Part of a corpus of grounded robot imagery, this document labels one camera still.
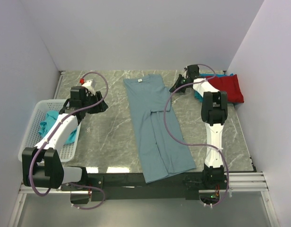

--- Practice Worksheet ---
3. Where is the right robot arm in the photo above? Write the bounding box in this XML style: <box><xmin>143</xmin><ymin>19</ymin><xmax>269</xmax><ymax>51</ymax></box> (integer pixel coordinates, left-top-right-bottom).
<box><xmin>170</xmin><ymin>64</ymin><xmax>228</xmax><ymax>189</ymax></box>

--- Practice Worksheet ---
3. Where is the crumpled turquoise t shirt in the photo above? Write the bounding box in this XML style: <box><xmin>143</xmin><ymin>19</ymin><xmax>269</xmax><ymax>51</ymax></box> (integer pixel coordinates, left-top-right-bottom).
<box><xmin>38</xmin><ymin>110</ymin><xmax>77</xmax><ymax>145</ymax></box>

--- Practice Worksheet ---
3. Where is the grey blue t shirt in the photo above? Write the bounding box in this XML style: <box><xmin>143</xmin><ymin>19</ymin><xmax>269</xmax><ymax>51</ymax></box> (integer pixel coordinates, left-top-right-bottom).
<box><xmin>123</xmin><ymin>74</ymin><xmax>196</xmax><ymax>183</ymax></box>

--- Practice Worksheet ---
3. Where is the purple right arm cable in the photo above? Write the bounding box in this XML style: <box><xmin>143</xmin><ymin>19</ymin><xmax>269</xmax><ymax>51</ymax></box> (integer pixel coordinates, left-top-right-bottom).
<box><xmin>163</xmin><ymin>63</ymin><xmax>230</xmax><ymax>208</ymax></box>

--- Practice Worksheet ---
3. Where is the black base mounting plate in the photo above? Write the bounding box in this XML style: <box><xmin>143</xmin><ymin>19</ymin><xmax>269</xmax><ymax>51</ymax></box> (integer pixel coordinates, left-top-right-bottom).
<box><xmin>61</xmin><ymin>172</ymin><xmax>229</xmax><ymax>204</ymax></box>

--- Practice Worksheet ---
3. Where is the folded turquoise t shirt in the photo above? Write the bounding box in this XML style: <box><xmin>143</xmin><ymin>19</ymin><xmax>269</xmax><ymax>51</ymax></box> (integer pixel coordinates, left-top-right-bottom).
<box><xmin>194</xmin><ymin>73</ymin><xmax>234</xmax><ymax>102</ymax></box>

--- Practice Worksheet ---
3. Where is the folded red t shirt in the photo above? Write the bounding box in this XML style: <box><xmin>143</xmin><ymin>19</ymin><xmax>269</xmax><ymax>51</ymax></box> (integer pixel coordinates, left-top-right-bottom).
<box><xmin>208</xmin><ymin>74</ymin><xmax>244</xmax><ymax>104</ymax></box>

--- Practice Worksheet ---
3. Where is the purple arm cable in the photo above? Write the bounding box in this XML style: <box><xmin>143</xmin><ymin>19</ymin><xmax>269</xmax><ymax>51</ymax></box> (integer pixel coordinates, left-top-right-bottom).
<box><xmin>163</xmin><ymin>63</ymin><xmax>230</xmax><ymax>208</ymax></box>
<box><xmin>28</xmin><ymin>71</ymin><xmax>109</xmax><ymax>210</ymax></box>

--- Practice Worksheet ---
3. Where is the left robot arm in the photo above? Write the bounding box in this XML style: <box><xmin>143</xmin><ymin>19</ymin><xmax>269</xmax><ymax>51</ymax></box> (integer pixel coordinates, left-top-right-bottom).
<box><xmin>22</xmin><ymin>86</ymin><xmax>108</xmax><ymax>190</ymax></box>

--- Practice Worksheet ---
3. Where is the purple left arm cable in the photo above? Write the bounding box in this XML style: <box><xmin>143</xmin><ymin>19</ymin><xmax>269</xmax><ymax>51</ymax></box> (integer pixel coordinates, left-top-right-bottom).
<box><xmin>28</xmin><ymin>71</ymin><xmax>109</xmax><ymax>210</ymax></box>

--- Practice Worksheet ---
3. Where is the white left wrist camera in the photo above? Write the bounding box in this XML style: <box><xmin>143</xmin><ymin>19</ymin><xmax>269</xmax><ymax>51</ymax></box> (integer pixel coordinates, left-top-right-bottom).
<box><xmin>79</xmin><ymin>79</ymin><xmax>95</xmax><ymax>93</ymax></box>

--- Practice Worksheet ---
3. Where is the aluminium rail frame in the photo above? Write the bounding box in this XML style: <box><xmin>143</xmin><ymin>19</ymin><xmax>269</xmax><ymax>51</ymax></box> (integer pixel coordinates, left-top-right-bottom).
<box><xmin>7</xmin><ymin>70</ymin><xmax>281</xmax><ymax>227</ymax></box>

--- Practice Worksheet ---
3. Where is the white plastic mesh basket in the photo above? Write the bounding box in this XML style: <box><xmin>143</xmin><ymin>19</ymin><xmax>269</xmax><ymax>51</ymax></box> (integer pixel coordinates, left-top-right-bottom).
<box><xmin>18</xmin><ymin>99</ymin><xmax>81</xmax><ymax>163</ymax></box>

